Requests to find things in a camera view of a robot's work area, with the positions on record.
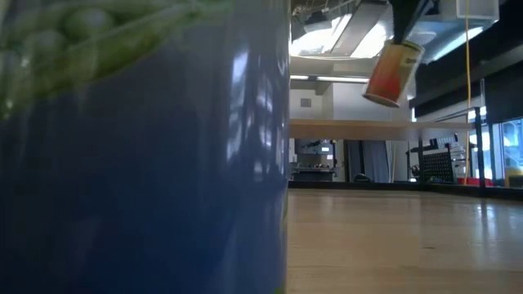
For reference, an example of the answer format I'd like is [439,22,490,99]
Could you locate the orange red labelled tin can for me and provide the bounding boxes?
[362,38,427,109]

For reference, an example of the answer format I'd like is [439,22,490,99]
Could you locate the blue peas tin can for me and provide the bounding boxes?
[0,0,292,294]

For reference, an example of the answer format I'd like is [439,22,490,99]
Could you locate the wooden shelf board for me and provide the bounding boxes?
[288,118,476,142]

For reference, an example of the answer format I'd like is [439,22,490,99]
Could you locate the long ceiling light strip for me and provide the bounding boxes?
[289,74,371,84]

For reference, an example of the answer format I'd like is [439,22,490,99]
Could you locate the grey curtain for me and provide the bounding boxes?
[361,140,392,184]

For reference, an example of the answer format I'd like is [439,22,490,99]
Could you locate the black pegboard rack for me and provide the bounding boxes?
[406,136,467,185]

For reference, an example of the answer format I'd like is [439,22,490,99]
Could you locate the black workstation with monitor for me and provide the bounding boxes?
[293,138,338,183]

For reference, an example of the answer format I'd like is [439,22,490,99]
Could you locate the glass window pane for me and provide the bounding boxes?
[485,118,523,188]

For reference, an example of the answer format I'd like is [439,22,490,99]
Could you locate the red bin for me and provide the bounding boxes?
[456,176,494,188]

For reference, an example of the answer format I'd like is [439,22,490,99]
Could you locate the silver rectangular ceiling duct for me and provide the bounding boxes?
[290,0,500,65]

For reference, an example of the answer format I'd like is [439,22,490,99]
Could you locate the black aluminium frame rail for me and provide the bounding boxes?
[288,180,523,202]

